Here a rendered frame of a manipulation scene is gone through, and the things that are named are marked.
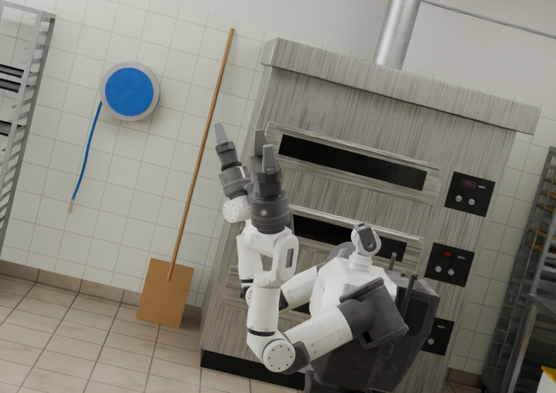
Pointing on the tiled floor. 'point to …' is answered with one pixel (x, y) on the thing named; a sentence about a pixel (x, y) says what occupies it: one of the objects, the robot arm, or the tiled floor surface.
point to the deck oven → (369, 190)
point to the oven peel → (166, 303)
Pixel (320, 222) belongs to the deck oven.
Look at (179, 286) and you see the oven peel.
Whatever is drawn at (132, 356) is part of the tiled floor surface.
